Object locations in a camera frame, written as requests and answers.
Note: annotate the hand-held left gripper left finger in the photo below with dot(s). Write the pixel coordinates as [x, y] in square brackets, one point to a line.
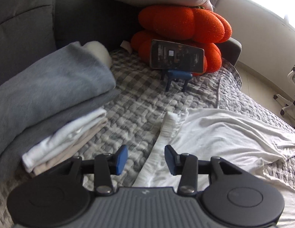
[121, 159]

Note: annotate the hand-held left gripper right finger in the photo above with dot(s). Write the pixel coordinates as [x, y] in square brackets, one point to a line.
[170, 160]

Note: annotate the white pants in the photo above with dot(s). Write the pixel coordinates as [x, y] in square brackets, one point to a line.
[221, 135]

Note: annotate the folded white garment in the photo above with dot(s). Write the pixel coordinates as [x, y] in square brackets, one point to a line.
[66, 130]

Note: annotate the grey checked quilt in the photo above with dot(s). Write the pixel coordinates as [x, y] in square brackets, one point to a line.
[138, 99]

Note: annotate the blue phone stand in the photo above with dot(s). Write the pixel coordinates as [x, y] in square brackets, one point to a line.
[178, 74]

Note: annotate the folded dark grey garment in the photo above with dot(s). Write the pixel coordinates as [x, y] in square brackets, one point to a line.
[31, 133]

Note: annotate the smartphone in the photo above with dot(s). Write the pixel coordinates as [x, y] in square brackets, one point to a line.
[177, 55]

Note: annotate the white plush toy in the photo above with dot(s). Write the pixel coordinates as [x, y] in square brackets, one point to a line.
[100, 52]

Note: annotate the white office chair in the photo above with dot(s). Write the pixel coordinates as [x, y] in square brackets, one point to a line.
[292, 99]

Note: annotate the orange flower-shaped cushion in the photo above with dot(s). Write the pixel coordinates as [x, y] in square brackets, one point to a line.
[185, 21]

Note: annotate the grey sofa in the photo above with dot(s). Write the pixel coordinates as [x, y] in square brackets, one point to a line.
[78, 16]

